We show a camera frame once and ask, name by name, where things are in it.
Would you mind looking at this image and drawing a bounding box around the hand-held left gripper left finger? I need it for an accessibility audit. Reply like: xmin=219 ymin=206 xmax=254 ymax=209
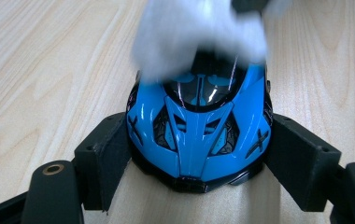
xmin=73 ymin=111 xmax=133 ymax=213

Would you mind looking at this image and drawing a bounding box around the blue toy car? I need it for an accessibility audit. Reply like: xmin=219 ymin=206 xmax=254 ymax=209
xmin=125 ymin=50 xmax=275 ymax=194

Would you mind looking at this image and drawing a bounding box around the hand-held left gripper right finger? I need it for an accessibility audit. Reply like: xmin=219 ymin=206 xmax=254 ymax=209
xmin=264 ymin=113 xmax=343 ymax=213

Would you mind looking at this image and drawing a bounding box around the white wet wipe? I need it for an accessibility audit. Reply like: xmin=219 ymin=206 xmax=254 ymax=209
xmin=130 ymin=0 xmax=293 ymax=84

